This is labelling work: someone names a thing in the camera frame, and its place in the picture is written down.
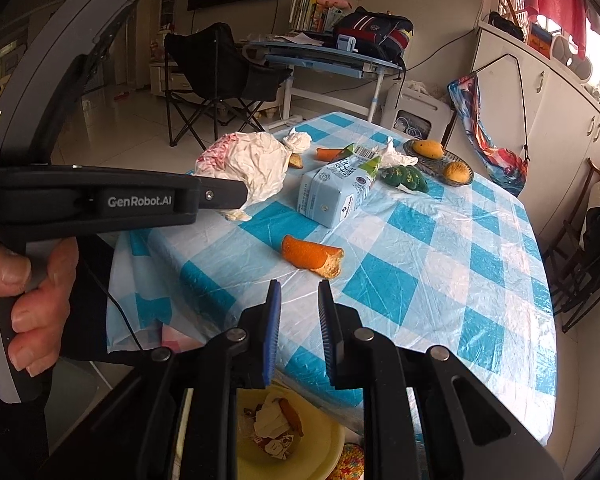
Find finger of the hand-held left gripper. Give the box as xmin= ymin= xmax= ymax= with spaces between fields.
xmin=196 ymin=175 xmax=249 ymax=211

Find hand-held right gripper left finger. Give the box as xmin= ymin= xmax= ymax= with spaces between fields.
xmin=37 ymin=280 xmax=282 ymax=480

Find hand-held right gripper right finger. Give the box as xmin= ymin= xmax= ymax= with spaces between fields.
xmin=318 ymin=280 xmax=566 ymax=480

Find white plastic bag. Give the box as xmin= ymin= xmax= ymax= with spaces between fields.
xmin=195 ymin=131 xmax=291 ymax=222

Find white paper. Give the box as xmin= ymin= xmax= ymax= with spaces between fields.
xmin=253 ymin=394 xmax=292 ymax=436

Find white tissue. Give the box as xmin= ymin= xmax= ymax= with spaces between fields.
xmin=282 ymin=129 xmax=314 ymax=154
xmin=380 ymin=140 xmax=419 ymax=168

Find red snack packet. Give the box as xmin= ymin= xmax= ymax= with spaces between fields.
xmin=251 ymin=430 xmax=295 ymax=461

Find light blue milk carton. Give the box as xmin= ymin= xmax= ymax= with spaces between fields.
xmin=298 ymin=142 xmax=384 ymax=229

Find yellow plastic basin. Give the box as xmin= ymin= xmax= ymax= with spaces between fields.
xmin=236 ymin=385 xmax=346 ymax=480

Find green wrapper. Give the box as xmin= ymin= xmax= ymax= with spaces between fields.
xmin=382 ymin=165 xmax=430 ymax=195

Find person's left hand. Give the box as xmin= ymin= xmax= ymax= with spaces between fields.
xmin=0 ymin=236 xmax=79 ymax=379

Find white low cabinet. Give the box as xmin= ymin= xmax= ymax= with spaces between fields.
xmin=148 ymin=57 xmax=179 ymax=96

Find black folding chair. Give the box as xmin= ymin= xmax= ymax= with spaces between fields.
xmin=162 ymin=22 xmax=294 ymax=149

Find blue study desk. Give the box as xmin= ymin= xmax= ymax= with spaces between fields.
xmin=242 ymin=35 xmax=406 ymax=129

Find loose white papers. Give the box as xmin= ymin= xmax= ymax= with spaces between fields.
xmin=272 ymin=32 xmax=327 ymax=46

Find row of books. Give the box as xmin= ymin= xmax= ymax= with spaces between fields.
xmin=289 ymin=0 xmax=332 ymax=31

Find brown round bun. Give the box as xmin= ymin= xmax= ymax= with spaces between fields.
xmin=443 ymin=161 xmax=470 ymax=184

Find white plastic bin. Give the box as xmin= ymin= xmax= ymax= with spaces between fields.
xmin=387 ymin=82 xmax=456 ymax=141

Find dark blue red backpack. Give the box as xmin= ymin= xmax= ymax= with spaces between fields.
xmin=332 ymin=6 xmax=415 ymax=61

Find dark wooden chair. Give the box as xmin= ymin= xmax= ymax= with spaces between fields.
xmin=544 ymin=157 xmax=600 ymax=334

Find colourful printed cloth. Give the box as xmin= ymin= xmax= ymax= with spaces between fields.
xmin=447 ymin=72 xmax=531 ymax=197

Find black bag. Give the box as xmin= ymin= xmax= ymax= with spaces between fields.
xmin=488 ymin=11 xmax=525 ymax=41

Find orange box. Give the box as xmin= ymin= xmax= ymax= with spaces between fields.
xmin=524 ymin=22 xmax=554 ymax=59

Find grey white cushion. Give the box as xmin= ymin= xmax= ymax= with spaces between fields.
xmin=549 ymin=35 xmax=594 ymax=84

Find black cable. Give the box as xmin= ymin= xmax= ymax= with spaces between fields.
xmin=81 ymin=259 xmax=146 ymax=356

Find black elastic cord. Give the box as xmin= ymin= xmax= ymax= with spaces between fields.
xmin=472 ymin=52 xmax=532 ymax=164

